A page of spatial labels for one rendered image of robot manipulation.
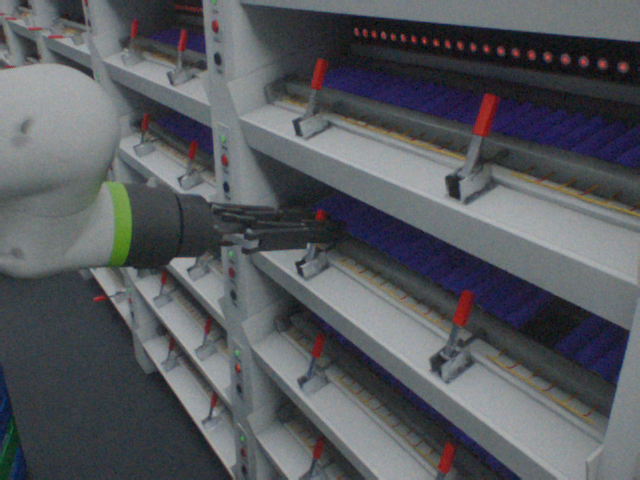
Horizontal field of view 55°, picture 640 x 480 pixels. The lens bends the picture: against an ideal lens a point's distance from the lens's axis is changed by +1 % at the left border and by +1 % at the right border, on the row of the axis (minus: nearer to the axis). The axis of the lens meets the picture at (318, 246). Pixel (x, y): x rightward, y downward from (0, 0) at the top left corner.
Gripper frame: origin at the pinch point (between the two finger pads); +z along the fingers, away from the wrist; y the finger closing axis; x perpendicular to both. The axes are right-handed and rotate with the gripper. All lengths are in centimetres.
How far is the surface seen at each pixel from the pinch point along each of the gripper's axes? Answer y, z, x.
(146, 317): -86, 12, -56
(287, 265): -4.2, -0.3, -7.2
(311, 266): 1.1, -0.1, -5.2
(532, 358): 33.0, 4.3, -2.0
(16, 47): -226, -1, 0
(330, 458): -0.1, 12.5, -39.9
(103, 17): -86, -6, 20
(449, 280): 18.0, 7.6, -0.4
